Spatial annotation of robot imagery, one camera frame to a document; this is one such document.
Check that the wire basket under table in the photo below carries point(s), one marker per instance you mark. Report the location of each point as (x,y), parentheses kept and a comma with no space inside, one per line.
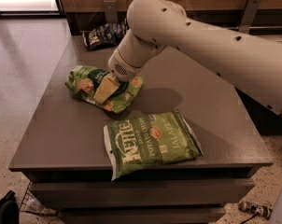
(31,205)

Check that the horizontal metal rail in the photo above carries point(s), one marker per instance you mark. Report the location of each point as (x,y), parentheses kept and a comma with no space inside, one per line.
(258,28)

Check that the black and white power strip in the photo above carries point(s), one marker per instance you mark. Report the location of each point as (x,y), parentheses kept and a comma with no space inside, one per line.
(255,209)

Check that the blue chip bag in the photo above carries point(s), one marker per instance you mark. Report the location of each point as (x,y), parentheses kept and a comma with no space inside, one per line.
(105,36)

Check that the grey table with drawers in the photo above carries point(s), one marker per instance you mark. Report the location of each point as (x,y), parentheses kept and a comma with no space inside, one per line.
(63,155)

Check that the right metal wall bracket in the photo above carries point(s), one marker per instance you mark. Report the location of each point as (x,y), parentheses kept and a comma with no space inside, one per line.
(248,15)

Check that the left metal wall bracket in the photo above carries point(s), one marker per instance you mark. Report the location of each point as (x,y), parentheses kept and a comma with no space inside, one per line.
(110,9)

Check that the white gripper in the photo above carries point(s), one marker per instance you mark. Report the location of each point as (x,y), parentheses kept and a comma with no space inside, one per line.
(121,68)

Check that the green rice chip bag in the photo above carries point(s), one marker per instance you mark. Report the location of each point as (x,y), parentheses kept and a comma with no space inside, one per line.
(83,81)

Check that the green Kettle jalapeno chip bag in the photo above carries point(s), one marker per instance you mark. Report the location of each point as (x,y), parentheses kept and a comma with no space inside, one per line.
(151,140)

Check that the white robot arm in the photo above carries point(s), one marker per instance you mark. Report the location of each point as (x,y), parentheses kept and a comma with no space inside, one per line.
(251,63)

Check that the black bag on floor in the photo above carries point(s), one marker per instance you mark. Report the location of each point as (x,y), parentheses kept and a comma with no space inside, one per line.
(9,210)

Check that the metal wall bracket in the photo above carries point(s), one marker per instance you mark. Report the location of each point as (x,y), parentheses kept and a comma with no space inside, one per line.
(110,9)
(248,15)

